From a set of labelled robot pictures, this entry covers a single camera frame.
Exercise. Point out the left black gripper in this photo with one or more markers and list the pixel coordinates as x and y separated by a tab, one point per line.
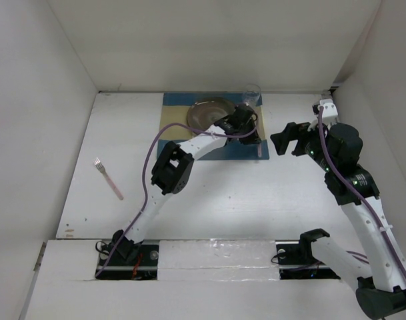
250	139

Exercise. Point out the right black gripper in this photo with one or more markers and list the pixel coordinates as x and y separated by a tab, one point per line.
292	132

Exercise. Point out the clear plastic cup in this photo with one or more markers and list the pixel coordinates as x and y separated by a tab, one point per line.
251	94

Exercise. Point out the dark olive round plate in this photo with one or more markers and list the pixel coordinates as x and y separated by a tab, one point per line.
206	111

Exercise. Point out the blue beige cloth placemat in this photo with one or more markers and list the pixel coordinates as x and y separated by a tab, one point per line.
174	110

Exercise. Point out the pink handled fork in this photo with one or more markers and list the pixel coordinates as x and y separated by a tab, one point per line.
101	168

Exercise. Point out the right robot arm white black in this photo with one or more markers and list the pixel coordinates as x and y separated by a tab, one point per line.
377	277

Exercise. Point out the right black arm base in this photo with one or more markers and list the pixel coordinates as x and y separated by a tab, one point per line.
293	265

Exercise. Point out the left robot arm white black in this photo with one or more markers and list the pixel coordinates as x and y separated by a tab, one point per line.
172	170

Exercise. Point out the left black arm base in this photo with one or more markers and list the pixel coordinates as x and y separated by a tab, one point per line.
141	267

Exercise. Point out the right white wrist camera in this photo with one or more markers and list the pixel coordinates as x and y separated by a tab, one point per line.
328	110

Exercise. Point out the aluminium rail right side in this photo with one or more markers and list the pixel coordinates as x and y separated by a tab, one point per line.
326	94

